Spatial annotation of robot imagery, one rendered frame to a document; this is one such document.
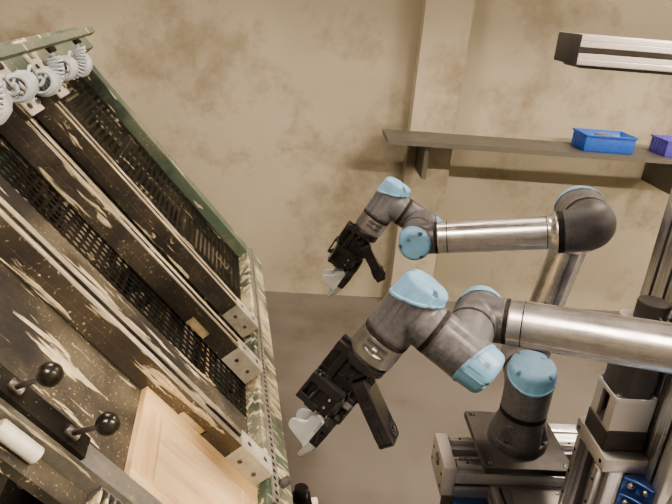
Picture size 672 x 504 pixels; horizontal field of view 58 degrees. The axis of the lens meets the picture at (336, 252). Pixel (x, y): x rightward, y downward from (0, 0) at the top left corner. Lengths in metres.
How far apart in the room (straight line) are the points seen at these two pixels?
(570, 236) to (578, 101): 3.16
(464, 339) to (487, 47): 3.50
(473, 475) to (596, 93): 3.34
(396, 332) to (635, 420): 0.64
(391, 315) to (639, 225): 4.19
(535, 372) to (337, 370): 0.72
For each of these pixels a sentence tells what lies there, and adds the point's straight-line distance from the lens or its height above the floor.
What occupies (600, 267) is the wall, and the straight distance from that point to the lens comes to 4.98.
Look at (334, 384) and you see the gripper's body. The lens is 0.94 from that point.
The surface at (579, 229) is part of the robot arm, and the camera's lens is 1.40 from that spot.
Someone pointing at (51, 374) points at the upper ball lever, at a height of 1.52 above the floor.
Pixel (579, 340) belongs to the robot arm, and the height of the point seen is 1.60.
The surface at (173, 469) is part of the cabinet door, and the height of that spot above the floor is 1.12.
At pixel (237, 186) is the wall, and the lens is 4.32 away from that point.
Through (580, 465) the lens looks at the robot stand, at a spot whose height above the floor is 1.15.
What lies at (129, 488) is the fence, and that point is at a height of 1.23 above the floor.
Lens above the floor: 2.04
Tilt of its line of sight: 22 degrees down
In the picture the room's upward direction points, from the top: 5 degrees clockwise
